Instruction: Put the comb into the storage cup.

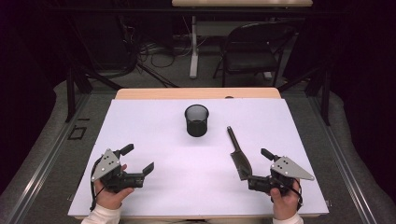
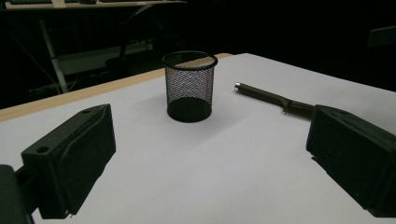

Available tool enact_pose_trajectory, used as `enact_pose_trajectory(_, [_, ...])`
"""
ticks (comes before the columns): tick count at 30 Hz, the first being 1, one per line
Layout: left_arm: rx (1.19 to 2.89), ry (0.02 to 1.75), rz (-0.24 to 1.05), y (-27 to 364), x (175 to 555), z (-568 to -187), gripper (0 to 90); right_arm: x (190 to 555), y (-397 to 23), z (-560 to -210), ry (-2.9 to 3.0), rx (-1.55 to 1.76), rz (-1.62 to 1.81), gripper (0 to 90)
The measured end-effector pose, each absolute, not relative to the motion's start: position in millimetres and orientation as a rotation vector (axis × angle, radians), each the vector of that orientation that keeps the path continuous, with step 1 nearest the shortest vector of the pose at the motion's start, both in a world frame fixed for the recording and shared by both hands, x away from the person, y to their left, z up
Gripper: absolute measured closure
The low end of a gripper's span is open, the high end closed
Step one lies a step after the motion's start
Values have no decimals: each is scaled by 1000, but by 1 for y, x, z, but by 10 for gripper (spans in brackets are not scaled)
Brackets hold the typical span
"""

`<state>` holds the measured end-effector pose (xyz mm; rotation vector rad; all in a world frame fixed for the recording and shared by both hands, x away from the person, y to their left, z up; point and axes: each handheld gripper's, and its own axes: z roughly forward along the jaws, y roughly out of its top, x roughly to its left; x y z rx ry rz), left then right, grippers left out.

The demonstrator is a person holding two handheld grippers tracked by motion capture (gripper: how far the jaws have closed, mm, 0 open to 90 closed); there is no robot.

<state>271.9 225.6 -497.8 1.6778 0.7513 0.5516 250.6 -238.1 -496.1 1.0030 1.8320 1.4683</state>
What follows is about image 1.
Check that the black metal stand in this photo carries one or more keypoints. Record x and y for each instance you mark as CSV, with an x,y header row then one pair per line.
x,y
326,99
70,99

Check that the person's right hand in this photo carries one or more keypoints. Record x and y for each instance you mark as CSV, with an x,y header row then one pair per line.
x,y
286,207

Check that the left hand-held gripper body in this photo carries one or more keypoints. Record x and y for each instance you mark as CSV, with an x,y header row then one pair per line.
x,y
107,165

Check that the black mesh cup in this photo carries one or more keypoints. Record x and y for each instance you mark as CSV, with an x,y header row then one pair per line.
x,y
196,127

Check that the black folding chair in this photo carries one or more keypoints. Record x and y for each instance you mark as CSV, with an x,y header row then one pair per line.
x,y
249,62

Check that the metal floor rail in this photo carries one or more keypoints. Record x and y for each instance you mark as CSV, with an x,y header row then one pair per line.
x,y
342,158
46,161

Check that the person's left hand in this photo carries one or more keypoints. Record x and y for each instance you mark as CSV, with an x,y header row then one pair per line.
x,y
110,199

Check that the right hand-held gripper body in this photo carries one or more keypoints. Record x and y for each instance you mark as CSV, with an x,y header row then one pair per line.
x,y
289,169

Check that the wooden table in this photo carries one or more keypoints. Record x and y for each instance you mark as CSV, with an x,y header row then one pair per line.
x,y
186,93

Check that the white-legged desk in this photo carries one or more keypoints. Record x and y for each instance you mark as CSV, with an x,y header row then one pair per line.
x,y
194,62

